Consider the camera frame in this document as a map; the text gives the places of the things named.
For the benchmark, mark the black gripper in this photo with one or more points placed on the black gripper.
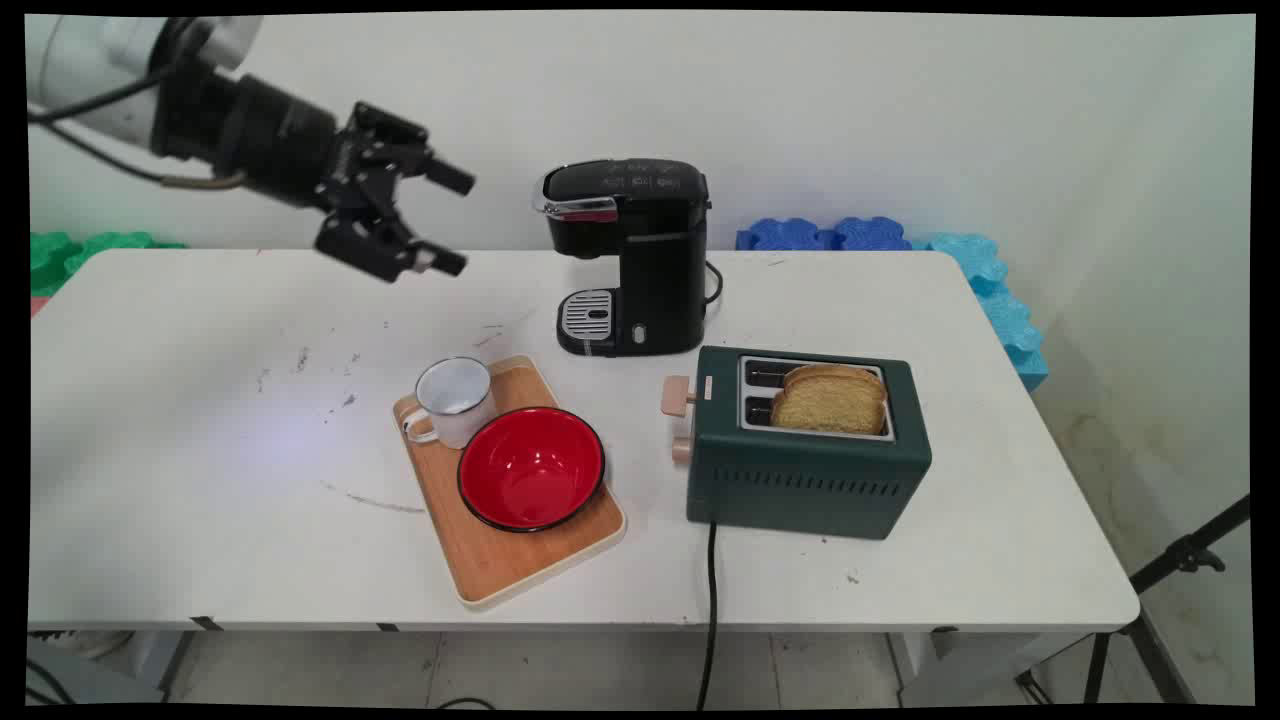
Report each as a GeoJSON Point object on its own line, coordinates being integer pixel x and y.
{"type": "Point", "coordinates": [270, 135]}

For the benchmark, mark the beige toaster lever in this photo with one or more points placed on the beige toaster lever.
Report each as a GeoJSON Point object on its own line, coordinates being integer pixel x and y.
{"type": "Point", "coordinates": [676, 396]}

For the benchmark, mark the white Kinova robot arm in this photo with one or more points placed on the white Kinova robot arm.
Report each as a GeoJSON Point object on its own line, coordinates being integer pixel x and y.
{"type": "Point", "coordinates": [80, 70]}

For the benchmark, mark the white enamel mug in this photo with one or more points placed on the white enamel mug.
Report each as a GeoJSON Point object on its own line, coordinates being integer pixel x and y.
{"type": "Point", "coordinates": [458, 400]}

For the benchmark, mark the black coffee machine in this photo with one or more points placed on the black coffee machine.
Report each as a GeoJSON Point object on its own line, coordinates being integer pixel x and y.
{"type": "Point", "coordinates": [650, 260]}

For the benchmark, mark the red bowl black rim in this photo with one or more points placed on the red bowl black rim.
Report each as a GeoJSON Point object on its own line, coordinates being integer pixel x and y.
{"type": "Point", "coordinates": [530, 470]}

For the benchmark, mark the wooden serving tray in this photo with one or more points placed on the wooden serving tray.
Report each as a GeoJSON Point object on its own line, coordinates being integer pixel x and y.
{"type": "Point", "coordinates": [500, 565]}

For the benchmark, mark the beige toaster knob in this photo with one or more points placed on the beige toaster knob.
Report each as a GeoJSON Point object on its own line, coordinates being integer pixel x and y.
{"type": "Point", "coordinates": [682, 450]}

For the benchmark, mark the blue foam mat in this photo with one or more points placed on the blue foam mat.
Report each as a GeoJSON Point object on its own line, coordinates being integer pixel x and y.
{"type": "Point", "coordinates": [785, 235]}
{"type": "Point", "coordinates": [872, 233]}

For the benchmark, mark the toast bread slice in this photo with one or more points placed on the toast bread slice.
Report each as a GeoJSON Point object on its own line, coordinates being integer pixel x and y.
{"type": "Point", "coordinates": [840, 374]}
{"type": "Point", "coordinates": [825, 410]}

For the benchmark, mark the dark green toaster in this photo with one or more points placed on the dark green toaster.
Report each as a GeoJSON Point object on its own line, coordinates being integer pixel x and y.
{"type": "Point", "coordinates": [800, 480]}

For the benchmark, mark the white table leg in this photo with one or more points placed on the white table leg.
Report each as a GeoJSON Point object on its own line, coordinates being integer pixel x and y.
{"type": "Point", "coordinates": [155, 660]}

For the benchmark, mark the cyan foam mat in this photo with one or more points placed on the cyan foam mat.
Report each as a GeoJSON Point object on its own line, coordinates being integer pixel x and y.
{"type": "Point", "coordinates": [965, 255]}
{"type": "Point", "coordinates": [1015, 335]}

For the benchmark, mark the black tripod stand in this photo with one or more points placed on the black tripod stand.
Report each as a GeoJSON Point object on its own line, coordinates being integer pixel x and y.
{"type": "Point", "coordinates": [1170, 570]}

